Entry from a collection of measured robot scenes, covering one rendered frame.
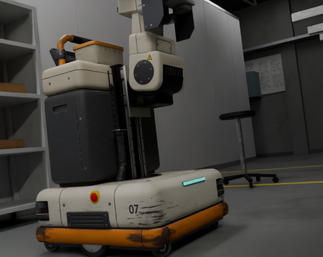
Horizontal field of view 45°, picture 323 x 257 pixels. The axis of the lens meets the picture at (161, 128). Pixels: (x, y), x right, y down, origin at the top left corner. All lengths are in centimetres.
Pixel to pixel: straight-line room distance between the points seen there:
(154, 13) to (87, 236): 93
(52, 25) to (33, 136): 123
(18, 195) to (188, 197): 192
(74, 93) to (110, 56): 33
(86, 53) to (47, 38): 192
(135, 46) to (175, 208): 69
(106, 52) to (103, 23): 254
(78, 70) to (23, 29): 161
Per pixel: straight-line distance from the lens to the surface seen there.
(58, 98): 175
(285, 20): 888
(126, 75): 175
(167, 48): 178
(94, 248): 164
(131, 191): 146
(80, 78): 168
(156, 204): 143
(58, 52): 192
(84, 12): 426
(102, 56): 188
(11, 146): 295
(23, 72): 319
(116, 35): 457
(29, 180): 315
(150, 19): 165
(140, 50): 168
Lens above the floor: 39
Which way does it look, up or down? 3 degrees up
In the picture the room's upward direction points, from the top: 6 degrees counter-clockwise
